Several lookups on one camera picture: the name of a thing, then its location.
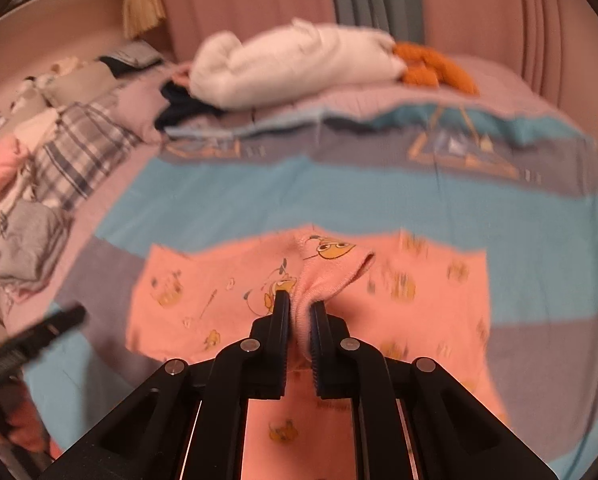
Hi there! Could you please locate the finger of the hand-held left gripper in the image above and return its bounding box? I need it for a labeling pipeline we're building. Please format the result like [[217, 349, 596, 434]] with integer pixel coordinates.
[[0, 304, 88, 362]]

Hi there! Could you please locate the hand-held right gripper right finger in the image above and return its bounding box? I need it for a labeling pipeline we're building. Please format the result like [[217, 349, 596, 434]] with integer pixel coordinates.
[[309, 299, 556, 480]]

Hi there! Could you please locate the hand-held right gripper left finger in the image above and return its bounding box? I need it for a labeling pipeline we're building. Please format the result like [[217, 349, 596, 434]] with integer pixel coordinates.
[[43, 292, 293, 480]]

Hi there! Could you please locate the pink printed baby onesie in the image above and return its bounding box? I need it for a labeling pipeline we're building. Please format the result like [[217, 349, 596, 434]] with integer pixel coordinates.
[[125, 226, 511, 480]]

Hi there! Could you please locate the person's left hand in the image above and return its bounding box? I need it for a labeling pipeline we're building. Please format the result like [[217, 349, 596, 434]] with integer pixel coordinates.
[[6, 395, 52, 453]]

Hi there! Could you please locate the grey cloth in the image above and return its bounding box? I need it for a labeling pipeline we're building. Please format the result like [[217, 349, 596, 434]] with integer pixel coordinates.
[[0, 200, 73, 297]]

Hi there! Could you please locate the blue grey patterned blanket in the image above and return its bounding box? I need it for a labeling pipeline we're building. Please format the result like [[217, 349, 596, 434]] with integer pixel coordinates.
[[21, 102, 598, 480]]

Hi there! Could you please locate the bed with purple sheet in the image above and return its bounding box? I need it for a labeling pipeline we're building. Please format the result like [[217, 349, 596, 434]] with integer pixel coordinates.
[[0, 52, 560, 326]]

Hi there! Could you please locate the large plaid pillow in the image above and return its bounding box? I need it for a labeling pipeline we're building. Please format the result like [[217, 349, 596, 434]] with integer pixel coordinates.
[[30, 91, 146, 214]]

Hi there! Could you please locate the dark cloth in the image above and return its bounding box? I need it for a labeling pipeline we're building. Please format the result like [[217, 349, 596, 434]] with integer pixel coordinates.
[[156, 79, 231, 132]]

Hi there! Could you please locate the pile of plush toys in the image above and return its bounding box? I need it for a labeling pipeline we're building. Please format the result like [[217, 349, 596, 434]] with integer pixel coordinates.
[[10, 56, 88, 112]]

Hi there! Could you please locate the purple pillow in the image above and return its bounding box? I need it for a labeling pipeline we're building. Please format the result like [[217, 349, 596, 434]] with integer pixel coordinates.
[[118, 62, 196, 144]]

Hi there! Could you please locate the beige cushion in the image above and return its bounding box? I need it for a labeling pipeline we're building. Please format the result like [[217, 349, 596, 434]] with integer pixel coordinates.
[[43, 61, 118, 107]]

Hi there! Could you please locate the white goose plush toy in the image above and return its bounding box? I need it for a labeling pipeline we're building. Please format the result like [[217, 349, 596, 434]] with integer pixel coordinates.
[[189, 17, 481, 109]]

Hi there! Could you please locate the small plaid pillow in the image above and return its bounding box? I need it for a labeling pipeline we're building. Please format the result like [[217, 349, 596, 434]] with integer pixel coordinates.
[[98, 40, 163, 79]]

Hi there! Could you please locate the pink curtain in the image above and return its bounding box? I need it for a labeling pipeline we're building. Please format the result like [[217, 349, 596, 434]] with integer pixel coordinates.
[[149, 0, 340, 63], [414, 0, 598, 126]]

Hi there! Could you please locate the beige tassel fringe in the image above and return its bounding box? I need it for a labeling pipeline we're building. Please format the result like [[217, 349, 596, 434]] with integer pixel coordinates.
[[122, 0, 168, 39]]

